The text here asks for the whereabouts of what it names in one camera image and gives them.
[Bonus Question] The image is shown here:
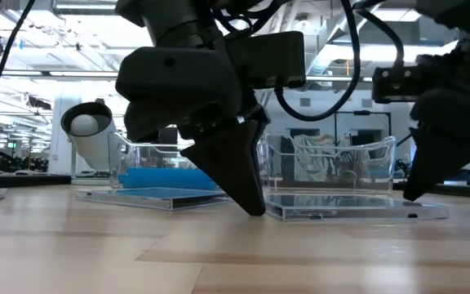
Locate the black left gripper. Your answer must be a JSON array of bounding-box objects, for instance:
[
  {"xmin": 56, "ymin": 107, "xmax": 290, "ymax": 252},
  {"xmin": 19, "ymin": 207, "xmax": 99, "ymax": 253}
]
[{"xmin": 115, "ymin": 46, "xmax": 271, "ymax": 217}]

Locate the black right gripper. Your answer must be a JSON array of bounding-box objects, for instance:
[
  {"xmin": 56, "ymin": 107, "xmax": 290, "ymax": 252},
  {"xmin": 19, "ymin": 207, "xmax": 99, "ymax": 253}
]
[{"xmin": 402, "ymin": 87, "xmax": 470, "ymax": 203}]

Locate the clear plastic bin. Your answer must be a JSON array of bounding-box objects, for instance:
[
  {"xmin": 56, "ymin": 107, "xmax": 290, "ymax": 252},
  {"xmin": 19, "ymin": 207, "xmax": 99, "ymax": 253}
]
[
  {"xmin": 256, "ymin": 132, "xmax": 397, "ymax": 195},
  {"xmin": 106, "ymin": 131, "xmax": 203, "ymax": 191}
]

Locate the dark monitor screen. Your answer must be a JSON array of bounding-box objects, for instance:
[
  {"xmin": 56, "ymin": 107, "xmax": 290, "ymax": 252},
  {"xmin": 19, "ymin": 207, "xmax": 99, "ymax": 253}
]
[{"xmin": 159, "ymin": 126, "xmax": 179, "ymax": 145}]

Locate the grey draped cover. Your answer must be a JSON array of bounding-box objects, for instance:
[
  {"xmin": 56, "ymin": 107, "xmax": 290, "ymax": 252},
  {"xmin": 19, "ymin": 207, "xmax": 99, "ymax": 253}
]
[{"xmin": 294, "ymin": 134, "xmax": 342, "ymax": 183}]

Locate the ceiling smoke detector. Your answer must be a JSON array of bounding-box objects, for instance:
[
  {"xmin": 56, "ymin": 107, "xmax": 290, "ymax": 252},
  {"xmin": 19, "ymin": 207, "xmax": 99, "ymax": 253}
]
[{"xmin": 295, "ymin": 11, "xmax": 311, "ymax": 29}]

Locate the long ceiling light bar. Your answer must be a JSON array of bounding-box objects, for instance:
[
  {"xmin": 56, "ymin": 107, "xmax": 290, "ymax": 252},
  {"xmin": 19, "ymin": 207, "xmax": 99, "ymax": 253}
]
[{"xmin": 0, "ymin": 69, "xmax": 374, "ymax": 82}]

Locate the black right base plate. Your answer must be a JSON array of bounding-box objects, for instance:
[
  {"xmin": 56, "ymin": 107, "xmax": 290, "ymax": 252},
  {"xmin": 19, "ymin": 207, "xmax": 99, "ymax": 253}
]
[{"xmin": 392, "ymin": 181, "xmax": 470, "ymax": 201}]

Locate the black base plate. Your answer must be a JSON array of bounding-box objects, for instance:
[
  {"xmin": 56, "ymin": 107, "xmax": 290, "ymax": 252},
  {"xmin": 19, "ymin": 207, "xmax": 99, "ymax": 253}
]
[
  {"xmin": 0, "ymin": 174, "xmax": 73, "ymax": 189},
  {"xmin": 392, "ymin": 181, "xmax": 470, "ymax": 201}
]

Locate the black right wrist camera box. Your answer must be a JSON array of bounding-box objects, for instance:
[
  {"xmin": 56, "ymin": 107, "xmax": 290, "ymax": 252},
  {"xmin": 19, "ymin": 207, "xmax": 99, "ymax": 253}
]
[{"xmin": 371, "ymin": 65, "xmax": 428, "ymax": 105}]

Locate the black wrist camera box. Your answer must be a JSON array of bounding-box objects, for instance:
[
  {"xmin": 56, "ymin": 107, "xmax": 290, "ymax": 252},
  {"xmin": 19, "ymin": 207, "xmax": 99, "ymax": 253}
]
[
  {"xmin": 371, "ymin": 65, "xmax": 428, "ymax": 105},
  {"xmin": 225, "ymin": 31, "xmax": 307, "ymax": 90}
]

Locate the black frame stand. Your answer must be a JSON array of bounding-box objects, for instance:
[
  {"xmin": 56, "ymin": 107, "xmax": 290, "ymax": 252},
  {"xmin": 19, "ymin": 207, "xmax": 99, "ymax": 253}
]
[{"xmin": 334, "ymin": 109, "xmax": 392, "ymax": 148}]

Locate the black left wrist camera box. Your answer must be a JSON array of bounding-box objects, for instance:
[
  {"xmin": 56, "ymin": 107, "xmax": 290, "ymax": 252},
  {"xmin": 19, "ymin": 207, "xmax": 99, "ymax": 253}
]
[{"xmin": 225, "ymin": 31, "xmax": 307, "ymax": 90}]

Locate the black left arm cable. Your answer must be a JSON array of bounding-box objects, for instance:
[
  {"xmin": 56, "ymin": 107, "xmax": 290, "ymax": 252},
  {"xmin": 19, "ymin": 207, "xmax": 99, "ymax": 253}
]
[{"xmin": 274, "ymin": 0, "xmax": 361, "ymax": 123}]

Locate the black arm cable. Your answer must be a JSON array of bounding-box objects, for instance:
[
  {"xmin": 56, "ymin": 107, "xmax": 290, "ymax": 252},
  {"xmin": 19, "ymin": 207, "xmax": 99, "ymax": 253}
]
[
  {"xmin": 274, "ymin": 0, "xmax": 361, "ymax": 123},
  {"xmin": 352, "ymin": 3, "xmax": 406, "ymax": 69}
]

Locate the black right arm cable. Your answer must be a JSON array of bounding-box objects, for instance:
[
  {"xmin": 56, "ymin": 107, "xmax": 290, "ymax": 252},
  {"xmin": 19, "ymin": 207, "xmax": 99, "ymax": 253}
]
[{"xmin": 352, "ymin": 3, "xmax": 406, "ymax": 69}]

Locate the slanted silver ceiling duct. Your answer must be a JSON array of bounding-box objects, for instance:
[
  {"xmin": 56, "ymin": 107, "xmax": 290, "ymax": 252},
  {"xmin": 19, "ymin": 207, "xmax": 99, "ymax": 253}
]
[{"xmin": 304, "ymin": 0, "xmax": 357, "ymax": 77}]

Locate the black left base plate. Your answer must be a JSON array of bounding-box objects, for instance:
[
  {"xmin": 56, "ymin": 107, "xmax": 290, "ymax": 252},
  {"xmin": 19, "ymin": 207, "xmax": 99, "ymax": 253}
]
[{"xmin": 0, "ymin": 174, "xmax": 73, "ymax": 189}]

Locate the thin black cable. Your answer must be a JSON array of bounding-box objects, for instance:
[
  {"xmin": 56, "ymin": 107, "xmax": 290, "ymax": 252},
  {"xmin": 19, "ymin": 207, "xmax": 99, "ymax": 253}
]
[{"xmin": 0, "ymin": 0, "xmax": 37, "ymax": 116}]

